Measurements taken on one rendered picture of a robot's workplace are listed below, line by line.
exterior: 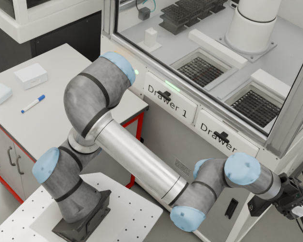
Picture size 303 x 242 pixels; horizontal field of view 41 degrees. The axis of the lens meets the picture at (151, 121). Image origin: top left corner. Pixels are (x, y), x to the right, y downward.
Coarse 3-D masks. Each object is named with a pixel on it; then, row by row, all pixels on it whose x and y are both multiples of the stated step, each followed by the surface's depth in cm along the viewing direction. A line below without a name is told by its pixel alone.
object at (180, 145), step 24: (144, 96) 196; (144, 120) 206; (168, 120) 192; (144, 144) 218; (168, 144) 202; (192, 144) 188; (216, 144) 174; (192, 168) 197; (288, 168) 199; (240, 192) 180; (216, 216) 203; (240, 216) 187; (216, 240) 213; (240, 240) 223
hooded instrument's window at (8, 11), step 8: (0, 0) 198; (8, 0) 193; (32, 0) 197; (40, 0) 201; (48, 0) 204; (56, 0) 208; (0, 8) 203; (8, 8) 197; (32, 8) 200; (8, 16) 201
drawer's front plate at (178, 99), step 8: (152, 80) 180; (160, 80) 178; (144, 88) 188; (160, 88) 179; (168, 88) 175; (152, 96) 186; (176, 96) 174; (184, 96) 173; (168, 104) 181; (176, 104) 177; (184, 104) 173; (192, 104) 170; (176, 112) 180; (184, 112) 176; (192, 112) 172; (184, 120) 178; (192, 120) 176
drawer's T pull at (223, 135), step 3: (216, 132) 162; (222, 132) 163; (216, 135) 162; (219, 135) 161; (222, 135) 162; (225, 135) 162; (222, 138) 161; (225, 138) 161; (225, 141) 160; (228, 141) 160
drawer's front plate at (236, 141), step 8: (200, 112) 168; (200, 120) 171; (208, 120) 167; (216, 120) 165; (200, 128) 173; (208, 128) 169; (216, 128) 166; (224, 128) 163; (208, 136) 172; (232, 136) 162; (240, 136) 160; (224, 144) 167; (232, 144) 164; (240, 144) 160; (248, 144) 158; (232, 152) 166; (248, 152) 160; (256, 152) 157
